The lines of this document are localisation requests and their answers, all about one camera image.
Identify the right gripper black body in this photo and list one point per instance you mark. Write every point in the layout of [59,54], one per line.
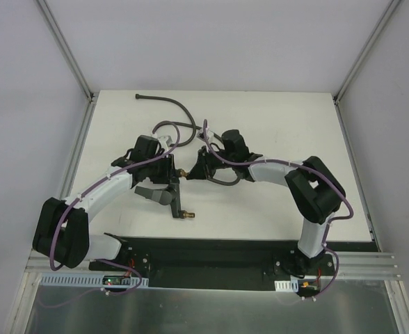
[204,165]

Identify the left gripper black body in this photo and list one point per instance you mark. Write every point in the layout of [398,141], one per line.
[176,188]

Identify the dark grey faucet valve fitting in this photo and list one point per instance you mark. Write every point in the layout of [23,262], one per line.
[167,196]

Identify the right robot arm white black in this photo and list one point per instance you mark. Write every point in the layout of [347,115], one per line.
[315,190]

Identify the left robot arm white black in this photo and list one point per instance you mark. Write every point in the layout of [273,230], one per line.
[62,232]

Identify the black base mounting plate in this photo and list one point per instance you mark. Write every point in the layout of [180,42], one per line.
[246,265]

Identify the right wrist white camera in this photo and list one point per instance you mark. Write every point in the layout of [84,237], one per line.
[205,135]

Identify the wrist white camera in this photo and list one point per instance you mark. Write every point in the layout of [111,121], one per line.
[165,141]
[205,135]

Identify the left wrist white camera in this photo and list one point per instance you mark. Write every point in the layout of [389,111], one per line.
[165,141]

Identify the left aluminium frame post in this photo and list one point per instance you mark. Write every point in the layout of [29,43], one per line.
[64,48]

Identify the aluminium frame post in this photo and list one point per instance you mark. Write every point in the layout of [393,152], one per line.
[64,48]
[377,31]

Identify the right white cable duct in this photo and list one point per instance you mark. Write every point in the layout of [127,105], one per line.
[286,286]

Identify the white cable duct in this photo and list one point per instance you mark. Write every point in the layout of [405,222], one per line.
[286,286]
[92,280]

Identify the left white cable duct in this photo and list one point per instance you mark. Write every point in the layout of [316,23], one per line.
[92,280]

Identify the front aluminium rail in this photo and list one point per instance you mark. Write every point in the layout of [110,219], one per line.
[348,264]

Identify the right aluminium frame post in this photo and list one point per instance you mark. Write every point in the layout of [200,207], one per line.
[377,31]

